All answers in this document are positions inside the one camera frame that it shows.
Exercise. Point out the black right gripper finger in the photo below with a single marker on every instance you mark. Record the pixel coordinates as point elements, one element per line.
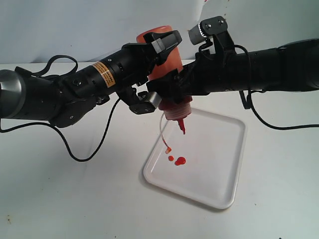
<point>171,86</point>

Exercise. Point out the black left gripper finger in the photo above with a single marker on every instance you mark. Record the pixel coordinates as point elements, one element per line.
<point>163,44</point>
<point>134,100</point>

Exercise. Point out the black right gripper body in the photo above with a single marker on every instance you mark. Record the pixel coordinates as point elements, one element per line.
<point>211,73</point>

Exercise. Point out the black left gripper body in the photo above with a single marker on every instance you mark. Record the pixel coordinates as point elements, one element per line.
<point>132,64</point>

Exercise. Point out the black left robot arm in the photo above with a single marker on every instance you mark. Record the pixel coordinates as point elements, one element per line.
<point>63,100</point>

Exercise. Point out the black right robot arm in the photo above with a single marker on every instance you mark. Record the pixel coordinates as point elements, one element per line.
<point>293,67</point>

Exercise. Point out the red sauce blob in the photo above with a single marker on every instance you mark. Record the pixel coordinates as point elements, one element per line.
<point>178,162</point>

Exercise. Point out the white rectangular plastic tray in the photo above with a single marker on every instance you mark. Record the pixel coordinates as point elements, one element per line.
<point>213,146</point>

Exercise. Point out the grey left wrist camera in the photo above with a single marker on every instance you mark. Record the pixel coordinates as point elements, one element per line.
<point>154,100</point>

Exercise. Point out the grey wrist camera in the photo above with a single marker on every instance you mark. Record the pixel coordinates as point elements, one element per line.
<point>154,100</point>
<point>206,29</point>

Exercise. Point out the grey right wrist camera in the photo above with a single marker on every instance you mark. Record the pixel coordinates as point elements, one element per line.
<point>206,29</point>

